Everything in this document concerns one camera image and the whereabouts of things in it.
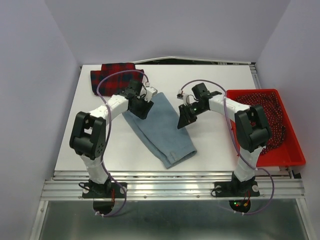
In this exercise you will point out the light blue denim skirt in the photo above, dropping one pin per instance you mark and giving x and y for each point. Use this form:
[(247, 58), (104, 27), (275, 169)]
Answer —
[(159, 133)]

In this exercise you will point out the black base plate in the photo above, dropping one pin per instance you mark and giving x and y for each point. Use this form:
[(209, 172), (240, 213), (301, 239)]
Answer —
[(92, 190), (232, 189)]

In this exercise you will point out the aluminium right side rail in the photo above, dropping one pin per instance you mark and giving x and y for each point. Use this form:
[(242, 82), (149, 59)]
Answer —
[(255, 76)]

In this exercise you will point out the aluminium front rail frame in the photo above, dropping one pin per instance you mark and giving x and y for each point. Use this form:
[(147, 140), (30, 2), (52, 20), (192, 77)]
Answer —
[(171, 185)]

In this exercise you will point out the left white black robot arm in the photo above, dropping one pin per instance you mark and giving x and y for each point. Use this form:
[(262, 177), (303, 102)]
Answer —
[(91, 131)]

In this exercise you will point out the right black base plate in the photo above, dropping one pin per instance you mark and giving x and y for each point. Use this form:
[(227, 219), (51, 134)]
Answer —
[(232, 189)]

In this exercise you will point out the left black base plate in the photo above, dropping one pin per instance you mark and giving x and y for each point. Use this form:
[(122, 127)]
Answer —
[(92, 190)]

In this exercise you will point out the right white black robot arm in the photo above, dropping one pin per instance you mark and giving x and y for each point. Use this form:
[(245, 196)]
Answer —
[(252, 135)]

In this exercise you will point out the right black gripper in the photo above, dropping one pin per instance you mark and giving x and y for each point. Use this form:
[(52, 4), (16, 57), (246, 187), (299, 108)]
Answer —
[(185, 118)]

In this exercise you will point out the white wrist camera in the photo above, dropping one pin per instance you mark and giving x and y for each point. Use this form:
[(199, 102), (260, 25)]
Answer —
[(184, 97), (150, 93)]

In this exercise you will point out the red navy plaid skirt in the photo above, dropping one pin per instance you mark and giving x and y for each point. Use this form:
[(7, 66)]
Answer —
[(118, 82)]

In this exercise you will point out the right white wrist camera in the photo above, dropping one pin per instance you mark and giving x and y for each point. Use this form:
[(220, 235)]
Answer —
[(184, 97)]

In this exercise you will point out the dark red dotted skirt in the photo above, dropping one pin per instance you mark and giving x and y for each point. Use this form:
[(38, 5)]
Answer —
[(274, 115)]

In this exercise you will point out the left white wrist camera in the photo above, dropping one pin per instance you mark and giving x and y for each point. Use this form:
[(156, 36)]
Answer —
[(150, 93)]

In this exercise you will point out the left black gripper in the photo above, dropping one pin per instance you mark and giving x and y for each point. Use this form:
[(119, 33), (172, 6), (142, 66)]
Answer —
[(143, 113)]

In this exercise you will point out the red plastic bin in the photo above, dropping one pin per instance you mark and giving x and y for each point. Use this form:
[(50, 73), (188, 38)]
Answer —
[(289, 154)]

